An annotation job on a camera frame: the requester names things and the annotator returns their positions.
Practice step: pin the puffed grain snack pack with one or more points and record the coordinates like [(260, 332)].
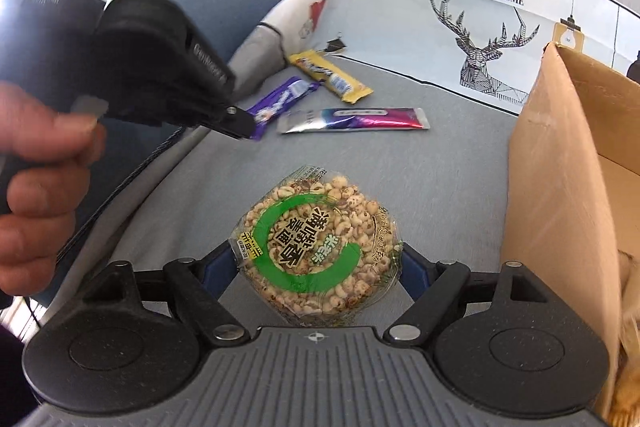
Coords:
[(310, 247)]

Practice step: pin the cardboard box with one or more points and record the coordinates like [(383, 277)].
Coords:
[(550, 187)]

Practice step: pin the black binder clip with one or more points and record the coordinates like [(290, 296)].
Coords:
[(332, 46)]

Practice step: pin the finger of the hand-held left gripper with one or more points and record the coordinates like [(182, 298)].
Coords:
[(240, 125)]

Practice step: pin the person's left hand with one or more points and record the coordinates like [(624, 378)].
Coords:
[(45, 187)]

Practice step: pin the yellow snack packet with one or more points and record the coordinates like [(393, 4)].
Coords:
[(330, 77)]

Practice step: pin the purple snack packet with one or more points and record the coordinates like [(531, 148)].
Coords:
[(280, 102)]

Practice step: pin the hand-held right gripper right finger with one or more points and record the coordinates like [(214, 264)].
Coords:
[(412, 268)]

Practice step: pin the silver and pink snack packet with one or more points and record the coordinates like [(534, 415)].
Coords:
[(360, 118)]

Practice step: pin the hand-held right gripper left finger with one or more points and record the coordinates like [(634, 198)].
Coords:
[(220, 267)]

